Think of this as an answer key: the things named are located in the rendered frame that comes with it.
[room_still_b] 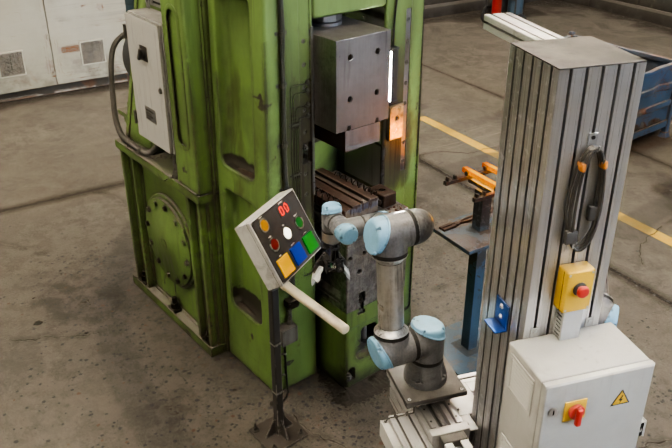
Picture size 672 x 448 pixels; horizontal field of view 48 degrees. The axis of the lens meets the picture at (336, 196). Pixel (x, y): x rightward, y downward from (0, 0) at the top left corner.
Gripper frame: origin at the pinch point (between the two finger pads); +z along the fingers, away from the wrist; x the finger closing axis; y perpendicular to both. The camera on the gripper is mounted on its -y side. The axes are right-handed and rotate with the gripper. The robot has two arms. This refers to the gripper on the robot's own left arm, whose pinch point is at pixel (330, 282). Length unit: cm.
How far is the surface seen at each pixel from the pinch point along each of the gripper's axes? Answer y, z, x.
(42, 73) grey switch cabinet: -552, 70, -142
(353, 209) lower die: -49, -4, 25
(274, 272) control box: -1.2, -7.7, -21.8
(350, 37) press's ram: -49, -83, 23
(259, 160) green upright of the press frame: -54, -31, -16
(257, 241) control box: -5.9, -19.6, -26.9
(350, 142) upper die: -48, -37, 23
